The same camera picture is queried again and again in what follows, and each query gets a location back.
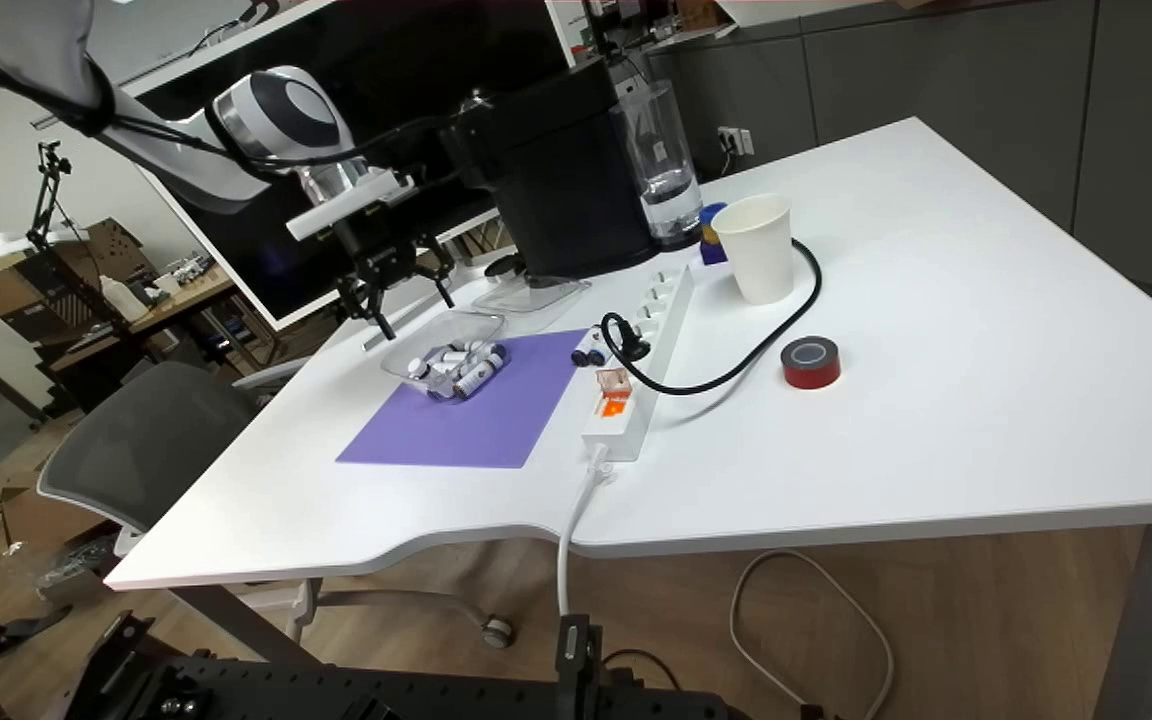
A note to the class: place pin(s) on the purple rectangular mat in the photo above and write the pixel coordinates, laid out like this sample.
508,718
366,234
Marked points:
471,422

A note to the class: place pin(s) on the cluttered wooden desk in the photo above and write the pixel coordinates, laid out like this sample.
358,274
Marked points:
97,285

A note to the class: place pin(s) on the grey mesh office chair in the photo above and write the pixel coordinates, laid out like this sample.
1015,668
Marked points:
148,441

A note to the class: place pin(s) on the white framed computer monitor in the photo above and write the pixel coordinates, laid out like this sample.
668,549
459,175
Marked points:
389,81

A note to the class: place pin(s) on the grey metal table leg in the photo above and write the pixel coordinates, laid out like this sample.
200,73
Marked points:
1143,624

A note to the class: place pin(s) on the white tube with black cap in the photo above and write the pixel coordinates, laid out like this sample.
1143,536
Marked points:
483,374
583,356
597,356
452,349
429,360

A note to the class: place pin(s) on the black perforated breadboard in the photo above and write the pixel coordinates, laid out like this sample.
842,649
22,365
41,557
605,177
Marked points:
377,687

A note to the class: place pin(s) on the white wall outlet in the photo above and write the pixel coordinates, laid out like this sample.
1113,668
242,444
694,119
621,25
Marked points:
737,142

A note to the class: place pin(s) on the black box appliance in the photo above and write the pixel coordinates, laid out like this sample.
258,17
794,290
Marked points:
563,175

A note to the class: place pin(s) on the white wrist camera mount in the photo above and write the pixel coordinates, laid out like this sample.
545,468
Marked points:
350,203

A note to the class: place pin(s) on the small blue object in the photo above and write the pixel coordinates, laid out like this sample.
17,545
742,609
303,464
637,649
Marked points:
711,234

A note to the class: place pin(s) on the white power strip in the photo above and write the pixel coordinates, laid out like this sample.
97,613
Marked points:
663,302

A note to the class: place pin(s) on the small black tripod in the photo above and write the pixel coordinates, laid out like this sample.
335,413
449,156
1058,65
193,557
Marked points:
52,187

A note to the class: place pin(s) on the white paper cup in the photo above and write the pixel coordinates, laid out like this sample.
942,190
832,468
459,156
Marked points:
762,250

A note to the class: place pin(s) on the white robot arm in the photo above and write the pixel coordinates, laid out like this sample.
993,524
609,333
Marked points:
279,115

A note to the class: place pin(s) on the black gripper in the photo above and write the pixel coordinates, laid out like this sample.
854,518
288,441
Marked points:
395,250

